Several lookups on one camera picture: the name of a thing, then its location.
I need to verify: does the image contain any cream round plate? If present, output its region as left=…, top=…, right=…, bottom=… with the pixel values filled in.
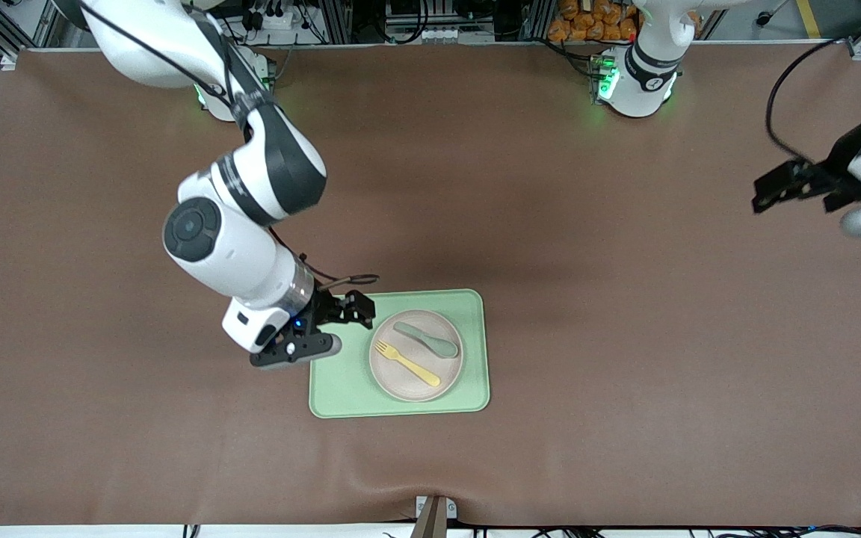
left=368, top=309, right=466, bottom=403

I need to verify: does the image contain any yellow plastic fork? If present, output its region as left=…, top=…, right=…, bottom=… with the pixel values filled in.
left=374, top=340, right=442, bottom=388

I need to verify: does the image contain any grey arm base connector box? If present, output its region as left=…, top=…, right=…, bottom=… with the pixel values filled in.
left=251, top=49, right=279, bottom=92
left=589, top=52, right=622, bottom=105

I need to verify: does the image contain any sage green plastic spoon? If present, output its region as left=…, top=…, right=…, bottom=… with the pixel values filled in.
left=392, top=321, right=460, bottom=359

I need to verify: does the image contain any light green rectangular tray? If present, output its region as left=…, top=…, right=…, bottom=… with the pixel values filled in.
left=309, top=289, right=491, bottom=419

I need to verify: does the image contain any brown table cover mat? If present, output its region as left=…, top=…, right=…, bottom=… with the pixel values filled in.
left=0, top=43, right=861, bottom=528

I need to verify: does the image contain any orange snack bag pile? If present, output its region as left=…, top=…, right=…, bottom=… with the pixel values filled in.
left=548, top=0, right=642, bottom=43

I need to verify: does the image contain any white terminal block row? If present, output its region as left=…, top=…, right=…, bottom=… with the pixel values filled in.
left=384, top=26, right=496, bottom=44

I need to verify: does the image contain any white power strip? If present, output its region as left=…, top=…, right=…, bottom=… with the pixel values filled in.
left=247, top=6, right=309, bottom=32

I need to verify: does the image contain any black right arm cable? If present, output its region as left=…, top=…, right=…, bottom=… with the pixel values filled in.
left=79, top=0, right=380, bottom=294

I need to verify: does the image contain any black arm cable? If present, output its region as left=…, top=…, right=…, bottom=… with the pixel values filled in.
left=765, top=36, right=861, bottom=164
left=79, top=0, right=380, bottom=294

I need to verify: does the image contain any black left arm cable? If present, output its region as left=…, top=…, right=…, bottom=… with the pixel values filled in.
left=765, top=36, right=861, bottom=164

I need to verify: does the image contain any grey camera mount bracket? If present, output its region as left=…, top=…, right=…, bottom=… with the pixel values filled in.
left=416, top=495, right=458, bottom=538

